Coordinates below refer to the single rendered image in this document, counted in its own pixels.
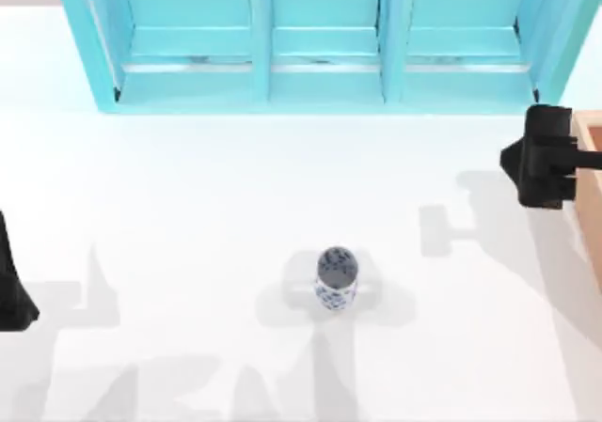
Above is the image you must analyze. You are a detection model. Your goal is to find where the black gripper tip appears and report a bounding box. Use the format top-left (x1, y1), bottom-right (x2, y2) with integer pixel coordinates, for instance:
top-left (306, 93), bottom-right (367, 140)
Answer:
top-left (0, 210), bottom-right (40, 334)

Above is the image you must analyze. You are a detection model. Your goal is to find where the blue and white patterned cup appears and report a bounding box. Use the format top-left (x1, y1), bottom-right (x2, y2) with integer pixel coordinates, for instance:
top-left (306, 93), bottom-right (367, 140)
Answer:
top-left (313, 246), bottom-right (360, 313)

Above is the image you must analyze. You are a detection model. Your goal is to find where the light blue rack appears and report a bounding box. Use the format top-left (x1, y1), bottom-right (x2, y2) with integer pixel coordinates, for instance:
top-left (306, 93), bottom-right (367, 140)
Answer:
top-left (51, 0), bottom-right (602, 116)

